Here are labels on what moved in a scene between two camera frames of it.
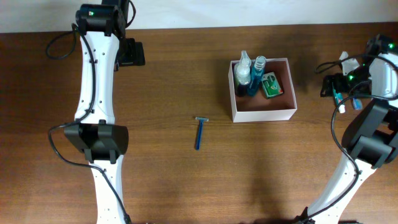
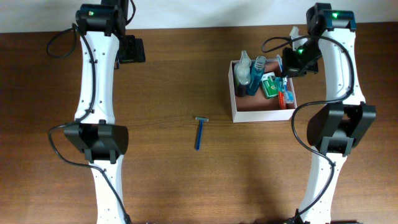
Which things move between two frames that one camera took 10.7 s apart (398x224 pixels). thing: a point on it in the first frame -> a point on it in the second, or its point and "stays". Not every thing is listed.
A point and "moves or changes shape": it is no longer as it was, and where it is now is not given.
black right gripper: [340, 79] -> [290, 70]
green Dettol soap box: [271, 85] stays
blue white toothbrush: [357, 104] moves or changes shape
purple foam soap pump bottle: [242, 75] stays
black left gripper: [136, 55] stays
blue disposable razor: [199, 131] stays
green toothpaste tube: [338, 98] moves or changes shape
